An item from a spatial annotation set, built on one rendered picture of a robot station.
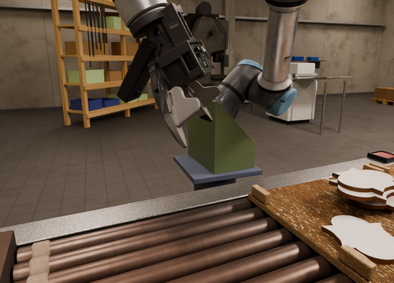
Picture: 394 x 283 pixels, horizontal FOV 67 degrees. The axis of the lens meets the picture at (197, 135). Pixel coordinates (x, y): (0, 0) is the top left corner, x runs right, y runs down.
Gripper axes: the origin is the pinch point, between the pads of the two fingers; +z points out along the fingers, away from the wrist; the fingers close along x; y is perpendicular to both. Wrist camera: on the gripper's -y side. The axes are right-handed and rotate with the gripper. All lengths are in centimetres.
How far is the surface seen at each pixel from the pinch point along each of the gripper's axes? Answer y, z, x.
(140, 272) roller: -16.3, 15.6, -10.5
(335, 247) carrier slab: 12.0, 29.8, 4.0
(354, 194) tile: 18.2, 27.8, 16.4
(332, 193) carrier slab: 13.2, 32.3, 28.2
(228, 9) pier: -104, -156, 838
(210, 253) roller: -7.8, 20.7, -2.2
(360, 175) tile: 20.8, 28.7, 25.7
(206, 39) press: -165, -100, 695
